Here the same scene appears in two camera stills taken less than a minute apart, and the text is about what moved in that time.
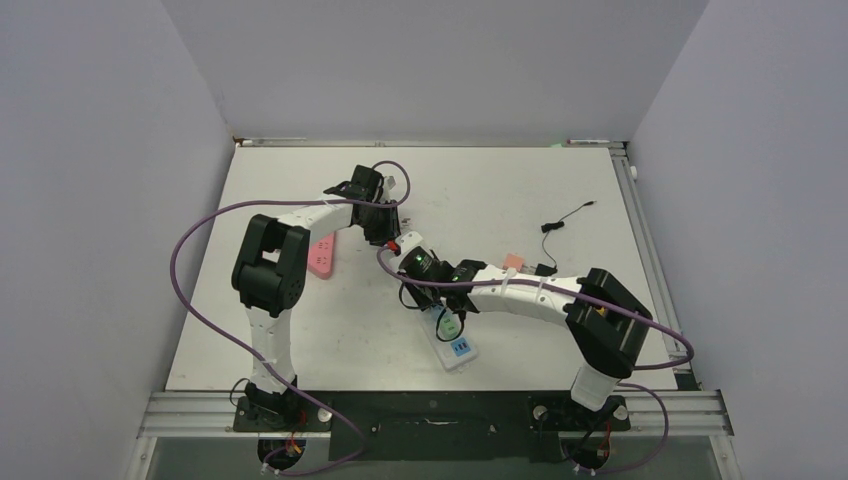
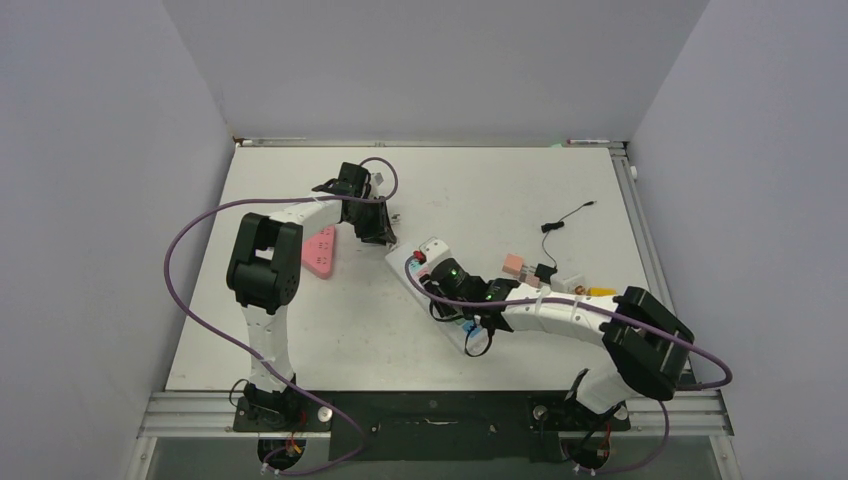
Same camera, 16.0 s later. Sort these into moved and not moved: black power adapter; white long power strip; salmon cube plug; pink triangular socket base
Moved: white long power strip
Not moved: pink triangular socket base; black power adapter; salmon cube plug
